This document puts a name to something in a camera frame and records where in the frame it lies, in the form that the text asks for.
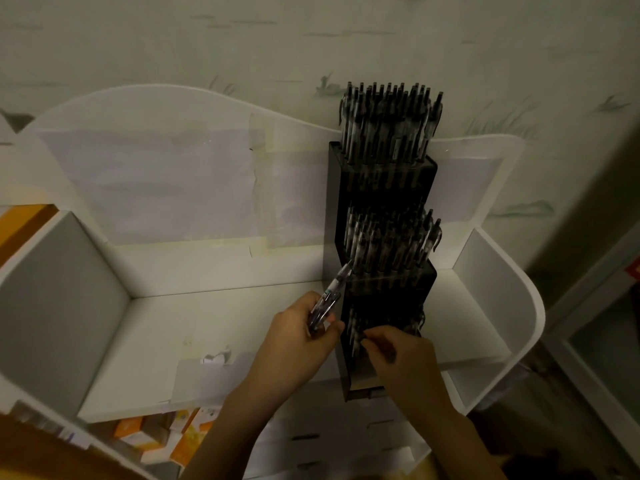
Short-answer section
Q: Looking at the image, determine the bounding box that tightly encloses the grey taped paper patch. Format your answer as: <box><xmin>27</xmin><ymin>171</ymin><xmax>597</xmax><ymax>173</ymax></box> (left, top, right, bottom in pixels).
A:
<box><xmin>171</xmin><ymin>347</ymin><xmax>257</xmax><ymax>404</ymax></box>

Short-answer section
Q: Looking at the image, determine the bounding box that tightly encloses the row of black pens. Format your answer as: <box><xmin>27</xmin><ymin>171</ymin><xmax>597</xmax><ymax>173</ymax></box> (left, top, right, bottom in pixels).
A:
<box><xmin>339</xmin><ymin>82</ymin><xmax>445</xmax><ymax>167</ymax></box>

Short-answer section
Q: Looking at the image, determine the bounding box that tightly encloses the person's right hand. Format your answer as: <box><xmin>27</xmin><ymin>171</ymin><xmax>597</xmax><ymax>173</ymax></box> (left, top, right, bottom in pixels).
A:
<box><xmin>361</xmin><ymin>324</ymin><xmax>455</xmax><ymax>421</ymax></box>

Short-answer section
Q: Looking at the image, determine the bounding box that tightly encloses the row of orange white boxes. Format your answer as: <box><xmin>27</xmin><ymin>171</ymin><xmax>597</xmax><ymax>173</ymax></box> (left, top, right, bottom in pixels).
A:
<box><xmin>111</xmin><ymin>406</ymin><xmax>222</xmax><ymax>469</ymax></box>

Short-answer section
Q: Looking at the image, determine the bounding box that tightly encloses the person's left forearm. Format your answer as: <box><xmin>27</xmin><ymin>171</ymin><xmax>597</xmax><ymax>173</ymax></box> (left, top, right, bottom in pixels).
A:
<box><xmin>179</xmin><ymin>392</ymin><xmax>281</xmax><ymax>480</ymax></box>

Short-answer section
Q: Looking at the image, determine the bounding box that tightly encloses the grey door frame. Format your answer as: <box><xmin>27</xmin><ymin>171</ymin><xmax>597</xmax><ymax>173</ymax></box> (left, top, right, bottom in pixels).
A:
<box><xmin>542</xmin><ymin>234</ymin><xmax>640</xmax><ymax>467</ymax></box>

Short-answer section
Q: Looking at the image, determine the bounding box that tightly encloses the person's left hand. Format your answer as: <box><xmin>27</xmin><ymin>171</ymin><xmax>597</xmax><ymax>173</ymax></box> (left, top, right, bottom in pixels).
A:
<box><xmin>233</xmin><ymin>292</ymin><xmax>346</xmax><ymax>411</ymax></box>

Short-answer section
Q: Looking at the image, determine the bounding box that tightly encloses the person's right forearm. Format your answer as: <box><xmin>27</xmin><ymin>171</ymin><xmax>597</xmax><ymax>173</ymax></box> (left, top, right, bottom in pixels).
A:
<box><xmin>422</xmin><ymin>402</ymin><xmax>509</xmax><ymax>480</ymax></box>

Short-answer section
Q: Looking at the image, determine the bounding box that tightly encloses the black tiered pen holder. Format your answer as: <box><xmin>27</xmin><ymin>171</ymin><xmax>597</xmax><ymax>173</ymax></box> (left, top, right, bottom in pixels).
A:
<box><xmin>323</xmin><ymin>141</ymin><xmax>439</xmax><ymax>403</ymax></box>

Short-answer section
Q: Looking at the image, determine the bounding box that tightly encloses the white curved-back shelf unit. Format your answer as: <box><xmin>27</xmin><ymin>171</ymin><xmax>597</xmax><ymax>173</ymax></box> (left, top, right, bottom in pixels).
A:
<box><xmin>0</xmin><ymin>84</ymin><xmax>547</xmax><ymax>480</ymax></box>

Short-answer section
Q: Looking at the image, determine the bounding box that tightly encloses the bunch of black pens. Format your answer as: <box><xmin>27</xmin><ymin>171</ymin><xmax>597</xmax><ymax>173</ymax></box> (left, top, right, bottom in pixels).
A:
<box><xmin>307</xmin><ymin>261</ymin><xmax>355</xmax><ymax>337</ymax></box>

